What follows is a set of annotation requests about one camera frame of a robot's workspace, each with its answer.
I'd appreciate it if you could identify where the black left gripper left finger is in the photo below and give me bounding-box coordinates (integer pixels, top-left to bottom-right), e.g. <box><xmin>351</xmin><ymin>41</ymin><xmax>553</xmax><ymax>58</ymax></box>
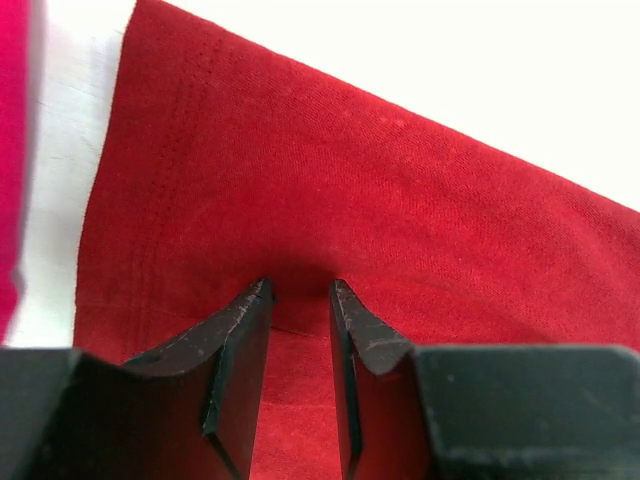
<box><xmin>1</xmin><ymin>279</ymin><xmax>273</xmax><ymax>479</ymax></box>

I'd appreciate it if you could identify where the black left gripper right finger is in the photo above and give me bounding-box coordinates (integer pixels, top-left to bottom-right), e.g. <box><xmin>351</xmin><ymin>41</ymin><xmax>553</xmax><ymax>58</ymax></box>
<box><xmin>329</xmin><ymin>280</ymin><xmax>639</xmax><ymax>479</ymax></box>

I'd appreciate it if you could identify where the folded pink t shirt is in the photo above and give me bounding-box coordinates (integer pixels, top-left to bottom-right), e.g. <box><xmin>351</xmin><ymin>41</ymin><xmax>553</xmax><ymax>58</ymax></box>
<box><xmin>0</xmin><ymin>0</ymin><xmax>30</xmax><ymax>339</ymax></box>

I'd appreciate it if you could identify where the dark red t shirt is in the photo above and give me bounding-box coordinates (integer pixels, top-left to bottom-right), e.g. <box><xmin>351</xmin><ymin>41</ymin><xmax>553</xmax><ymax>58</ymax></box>
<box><xmin>74</xmin><ymin>1</ymin><xmax>639</xmax><ymax>479</ymax></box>

